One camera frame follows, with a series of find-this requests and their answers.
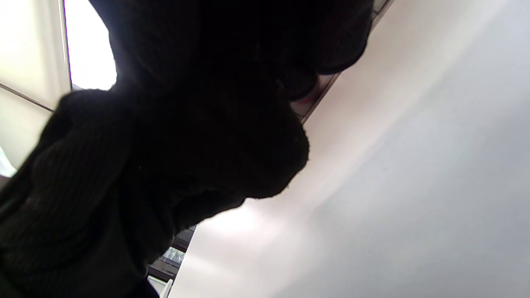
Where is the person's right hand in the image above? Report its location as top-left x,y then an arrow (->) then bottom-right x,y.
0,0 -> 373,298

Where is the black sock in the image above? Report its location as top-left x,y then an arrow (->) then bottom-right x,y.
128,81 -> 310,232

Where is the grey plastic divided organizer box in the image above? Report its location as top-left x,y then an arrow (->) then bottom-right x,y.
290,0 -> 394,125

